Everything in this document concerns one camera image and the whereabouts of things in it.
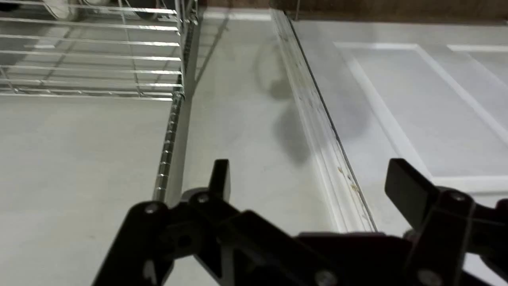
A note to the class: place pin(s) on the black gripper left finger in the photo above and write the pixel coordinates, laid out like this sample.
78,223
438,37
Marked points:
211,249

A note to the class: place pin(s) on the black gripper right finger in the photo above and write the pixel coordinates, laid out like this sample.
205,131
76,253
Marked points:
444,233

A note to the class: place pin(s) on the white panelled door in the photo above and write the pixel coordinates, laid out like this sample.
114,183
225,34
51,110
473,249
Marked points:
390,106

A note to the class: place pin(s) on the perforated metal rack post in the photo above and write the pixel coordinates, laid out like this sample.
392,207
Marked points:
167,148

